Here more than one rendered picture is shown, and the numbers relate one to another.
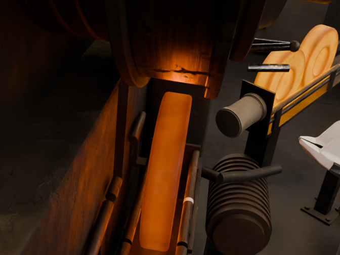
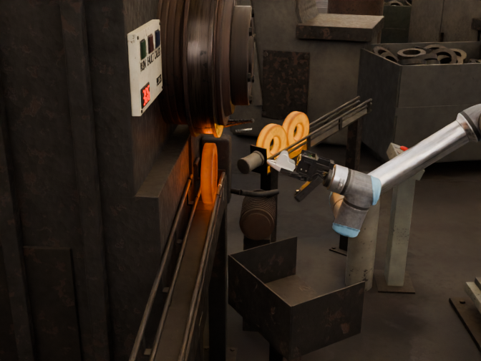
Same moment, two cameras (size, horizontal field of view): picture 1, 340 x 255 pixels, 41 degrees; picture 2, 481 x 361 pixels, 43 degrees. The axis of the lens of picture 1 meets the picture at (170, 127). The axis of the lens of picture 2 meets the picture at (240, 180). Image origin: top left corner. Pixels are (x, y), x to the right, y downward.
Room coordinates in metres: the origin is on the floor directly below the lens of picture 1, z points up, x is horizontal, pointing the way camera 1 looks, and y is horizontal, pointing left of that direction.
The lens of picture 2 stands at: (-1.34, -0.12, 1.43)
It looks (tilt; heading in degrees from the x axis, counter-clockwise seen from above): 21 degrees down; 1
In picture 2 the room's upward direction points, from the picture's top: straight up
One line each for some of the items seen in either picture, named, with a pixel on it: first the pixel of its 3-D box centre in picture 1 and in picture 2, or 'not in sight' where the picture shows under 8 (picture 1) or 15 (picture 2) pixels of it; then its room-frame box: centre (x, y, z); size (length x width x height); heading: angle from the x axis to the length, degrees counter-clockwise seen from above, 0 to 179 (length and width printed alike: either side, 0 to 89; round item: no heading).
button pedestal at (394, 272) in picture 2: not in sight; (400, 219); (1.08, -0.78, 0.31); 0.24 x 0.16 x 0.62; 177
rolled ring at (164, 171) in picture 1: (167, 170); (209, 172); (0.45, 0.00, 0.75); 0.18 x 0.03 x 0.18; 177
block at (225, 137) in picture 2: (175, 127); (215, 168); (0.68, -0.01, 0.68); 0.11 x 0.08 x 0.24; 87
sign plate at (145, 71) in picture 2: not in sight; (147, 64); (0.12, 0.12, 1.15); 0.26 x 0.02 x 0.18; 177
